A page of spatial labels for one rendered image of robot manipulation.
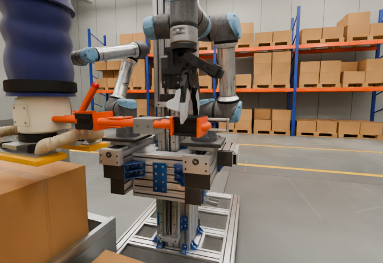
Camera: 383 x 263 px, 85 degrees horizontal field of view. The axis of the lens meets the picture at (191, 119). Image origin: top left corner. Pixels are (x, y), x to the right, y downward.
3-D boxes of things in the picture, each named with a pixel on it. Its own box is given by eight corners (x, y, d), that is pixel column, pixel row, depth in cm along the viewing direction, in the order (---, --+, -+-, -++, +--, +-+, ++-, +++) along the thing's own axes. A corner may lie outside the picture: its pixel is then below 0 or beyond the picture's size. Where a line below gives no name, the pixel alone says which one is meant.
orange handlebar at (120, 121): (-5, 120, 87) (-6, 111, 87) (63, 114, 115) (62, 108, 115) (207, 134, 53) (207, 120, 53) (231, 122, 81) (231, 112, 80)
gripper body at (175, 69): (174, 91, 64) (173, 51, 62) (200, 90, 60) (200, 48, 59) (161, 90, 56) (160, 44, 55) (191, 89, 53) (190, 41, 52)
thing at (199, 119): (169, 135, 56) (169, 117, 55) (180, 131, 63) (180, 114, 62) (199, 137, 53) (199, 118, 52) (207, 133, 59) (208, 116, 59)
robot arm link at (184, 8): (202, -8, 59) (191, -25, 51) (203, 32, 59) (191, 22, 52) (177, -3, 61) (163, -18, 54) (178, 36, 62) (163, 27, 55)
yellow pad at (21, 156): (-26, 156, 74) (-28, 141, 74) (7, 149, 83) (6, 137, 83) (36, 167, 62) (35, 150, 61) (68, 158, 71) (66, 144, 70)
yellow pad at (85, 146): (32, 144, 92) (31, 133, 91) (54, 140, 101) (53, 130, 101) (89, 152, 79) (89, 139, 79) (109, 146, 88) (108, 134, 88)
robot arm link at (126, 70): (111, 116, 130) (133, 37, 139) (98, 114, 139) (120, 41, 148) (127, 121, 139) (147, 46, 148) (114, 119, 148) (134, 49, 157)
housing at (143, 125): (132, 133, 61) (131, 118, 61) (145, 130, 68) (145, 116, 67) (153, 134, 59) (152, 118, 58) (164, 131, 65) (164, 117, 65)
